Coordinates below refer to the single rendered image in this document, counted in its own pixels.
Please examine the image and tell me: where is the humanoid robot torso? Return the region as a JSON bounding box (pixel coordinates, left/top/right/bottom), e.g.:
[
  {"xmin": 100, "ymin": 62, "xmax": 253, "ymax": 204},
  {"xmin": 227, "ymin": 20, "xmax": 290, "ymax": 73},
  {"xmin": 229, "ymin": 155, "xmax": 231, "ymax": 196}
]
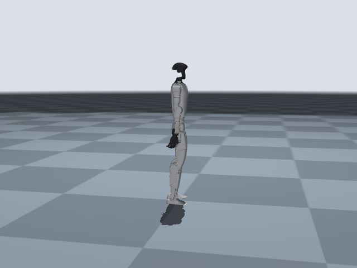
[{"xmin": 171, "ymin": 81, "xmax": 189, "ymax": 132}]

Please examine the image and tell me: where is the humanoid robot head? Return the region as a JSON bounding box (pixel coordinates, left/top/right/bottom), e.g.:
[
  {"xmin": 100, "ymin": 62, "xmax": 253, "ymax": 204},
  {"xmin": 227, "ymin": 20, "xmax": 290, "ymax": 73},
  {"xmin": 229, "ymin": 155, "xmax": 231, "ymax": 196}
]
[{"xmin": 172, "ymin": 63, "xmax": 187, "ymax": 83}]

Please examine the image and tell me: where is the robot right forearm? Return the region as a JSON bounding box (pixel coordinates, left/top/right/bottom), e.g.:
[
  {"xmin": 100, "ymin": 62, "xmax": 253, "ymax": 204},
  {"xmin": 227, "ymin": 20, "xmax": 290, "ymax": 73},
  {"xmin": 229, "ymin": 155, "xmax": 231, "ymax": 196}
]
[{"xmin": 173, "ymin": 107, "xmax": 181, "ymax": 134}]

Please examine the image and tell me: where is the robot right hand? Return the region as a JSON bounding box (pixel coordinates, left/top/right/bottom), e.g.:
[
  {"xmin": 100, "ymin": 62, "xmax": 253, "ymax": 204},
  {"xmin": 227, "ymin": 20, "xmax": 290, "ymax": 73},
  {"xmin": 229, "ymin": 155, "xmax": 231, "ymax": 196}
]
[{"xmin": 167, "ymin": 128, "xmax": 179, "ymax": 148}]

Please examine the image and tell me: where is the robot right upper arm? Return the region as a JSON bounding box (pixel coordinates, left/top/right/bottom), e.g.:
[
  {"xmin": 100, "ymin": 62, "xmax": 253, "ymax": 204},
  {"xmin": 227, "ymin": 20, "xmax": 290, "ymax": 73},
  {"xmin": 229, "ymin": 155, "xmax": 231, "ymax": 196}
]
[{"xmin": 172, "ymin": 85, "xmax": 183, "ymax": 113}]

